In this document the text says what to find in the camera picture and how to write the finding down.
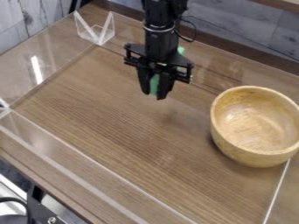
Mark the black metal frame bracket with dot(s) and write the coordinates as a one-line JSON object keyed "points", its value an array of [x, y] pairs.
{"points": [[42, 214]]}

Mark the green rectangular stick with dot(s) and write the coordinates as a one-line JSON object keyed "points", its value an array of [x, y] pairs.
{"points": [[156, 79]]}

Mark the clear acrylic corner bracket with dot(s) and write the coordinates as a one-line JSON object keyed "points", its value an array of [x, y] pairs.
{"points": [[97, 34]]}

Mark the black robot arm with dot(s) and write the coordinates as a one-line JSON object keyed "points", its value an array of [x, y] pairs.
{"points": [[164, 13]]}

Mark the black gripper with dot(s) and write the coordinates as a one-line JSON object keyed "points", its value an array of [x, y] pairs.
{"points": [[157, 57]]}

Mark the wooden bowl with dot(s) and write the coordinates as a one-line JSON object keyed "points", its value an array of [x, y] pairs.
{"points": [[254, 126]]}

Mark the clear acrylic tray wall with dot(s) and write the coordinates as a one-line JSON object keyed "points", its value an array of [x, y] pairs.
{"points": [[84, 184]]}

